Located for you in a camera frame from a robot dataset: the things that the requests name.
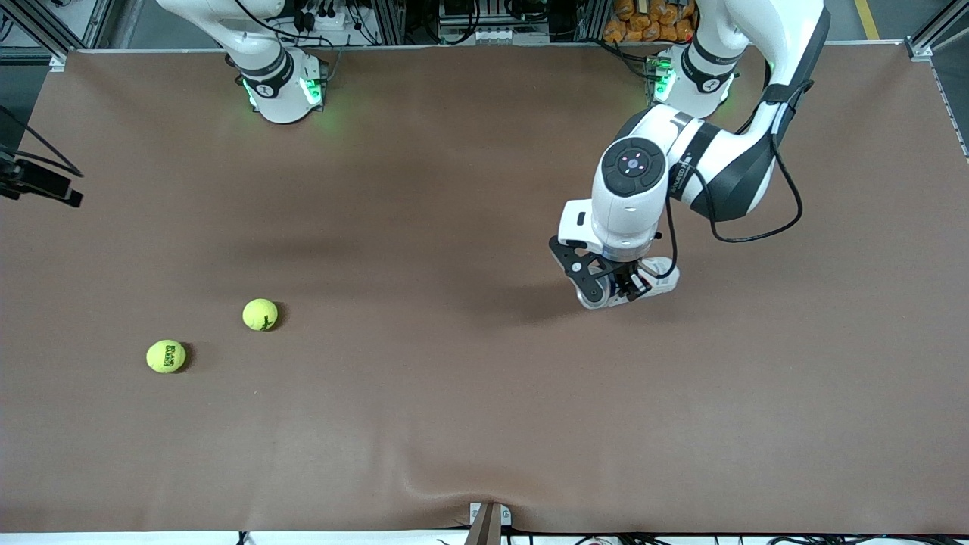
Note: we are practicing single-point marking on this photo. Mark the white power strip with plugs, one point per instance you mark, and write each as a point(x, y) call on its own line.
point(333, 19)

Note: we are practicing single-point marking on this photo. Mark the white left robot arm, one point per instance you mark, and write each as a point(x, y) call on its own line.
point(628, 204)

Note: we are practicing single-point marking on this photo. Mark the small metal corner bracket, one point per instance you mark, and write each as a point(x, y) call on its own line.
point(506, 516)
point(475, 513)

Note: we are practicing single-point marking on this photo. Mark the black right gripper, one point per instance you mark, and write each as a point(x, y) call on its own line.
point(32, 180)

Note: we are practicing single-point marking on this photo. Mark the aluminium camera post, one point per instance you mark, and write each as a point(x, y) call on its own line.
point(484, 531)

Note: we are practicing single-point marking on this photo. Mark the bag of orange items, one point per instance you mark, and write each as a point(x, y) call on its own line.
point(643, 23)

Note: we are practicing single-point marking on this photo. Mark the brown table mat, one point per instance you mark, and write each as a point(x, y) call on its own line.
point(484, 416)

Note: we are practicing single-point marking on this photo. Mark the blue white tennis ball can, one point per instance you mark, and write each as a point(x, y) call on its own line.
point(665, 278)

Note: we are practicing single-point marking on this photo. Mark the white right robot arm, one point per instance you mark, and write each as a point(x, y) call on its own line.
point(280, 91)

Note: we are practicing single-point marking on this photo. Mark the aluminium frame profile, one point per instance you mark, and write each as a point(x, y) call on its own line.
point(45, 30)
point(935, 34)

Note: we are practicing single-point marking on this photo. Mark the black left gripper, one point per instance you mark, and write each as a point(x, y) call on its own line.
point(627, 281)

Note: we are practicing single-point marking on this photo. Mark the yellow tennis ball small black mark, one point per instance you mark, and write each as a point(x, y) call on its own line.
point(257, 313)

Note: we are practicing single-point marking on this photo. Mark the white terminal strip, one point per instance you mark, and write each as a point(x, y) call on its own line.
point(507, 35)

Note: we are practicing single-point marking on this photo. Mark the yellow tennis ball Roland Garros print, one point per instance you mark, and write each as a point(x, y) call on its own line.
point(160, 356)

